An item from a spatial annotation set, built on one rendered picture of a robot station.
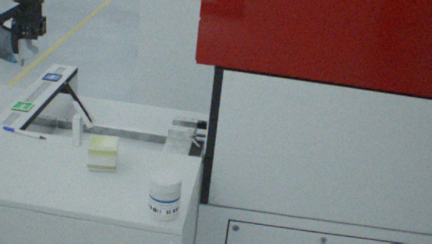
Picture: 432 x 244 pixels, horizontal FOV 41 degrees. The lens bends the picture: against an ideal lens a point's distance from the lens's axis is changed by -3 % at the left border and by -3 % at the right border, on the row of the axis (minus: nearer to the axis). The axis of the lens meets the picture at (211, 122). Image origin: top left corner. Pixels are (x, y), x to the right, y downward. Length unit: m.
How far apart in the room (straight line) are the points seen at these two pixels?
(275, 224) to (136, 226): 0.50
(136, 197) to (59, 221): 0.19
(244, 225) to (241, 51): 0.51
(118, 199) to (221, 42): 0.46
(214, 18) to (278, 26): 0.16
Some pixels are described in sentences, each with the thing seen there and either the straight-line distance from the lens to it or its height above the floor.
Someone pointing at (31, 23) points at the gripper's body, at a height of 1.24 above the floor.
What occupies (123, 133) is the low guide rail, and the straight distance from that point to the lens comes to 2.01.
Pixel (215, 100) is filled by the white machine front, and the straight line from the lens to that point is 1.55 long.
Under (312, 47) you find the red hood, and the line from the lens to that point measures 1.50.
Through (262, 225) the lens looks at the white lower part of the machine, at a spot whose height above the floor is 0.77.
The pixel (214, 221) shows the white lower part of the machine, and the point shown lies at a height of 0.76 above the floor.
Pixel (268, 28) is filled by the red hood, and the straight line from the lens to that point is 1.48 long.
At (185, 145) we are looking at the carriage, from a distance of 1.86.
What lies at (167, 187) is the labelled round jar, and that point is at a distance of 1.30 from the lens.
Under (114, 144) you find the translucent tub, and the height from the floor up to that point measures 1.03.
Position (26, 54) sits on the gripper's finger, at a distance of 1.79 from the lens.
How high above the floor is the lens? 1.73
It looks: 25 degrees down
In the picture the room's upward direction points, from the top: 7 degrees clockwise
